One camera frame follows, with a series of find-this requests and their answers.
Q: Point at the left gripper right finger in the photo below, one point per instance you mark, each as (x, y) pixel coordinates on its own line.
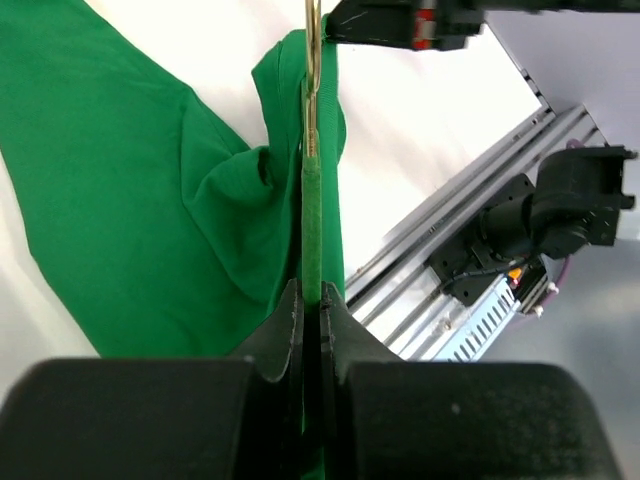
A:
(386, 418)

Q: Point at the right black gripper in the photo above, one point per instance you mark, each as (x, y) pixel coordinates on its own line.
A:
(440, 25)

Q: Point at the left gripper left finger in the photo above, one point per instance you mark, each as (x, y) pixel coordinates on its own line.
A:
(232, 417)

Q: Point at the green hanger of green top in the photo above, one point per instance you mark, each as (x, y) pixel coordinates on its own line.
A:
(311, 174)

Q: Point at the green tank top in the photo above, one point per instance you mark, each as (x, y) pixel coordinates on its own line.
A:
(142, 223)

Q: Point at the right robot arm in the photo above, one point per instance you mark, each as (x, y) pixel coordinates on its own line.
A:
(577, 197)

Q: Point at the white slotted cable duct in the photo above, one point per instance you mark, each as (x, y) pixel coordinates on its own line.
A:
(487, 319)

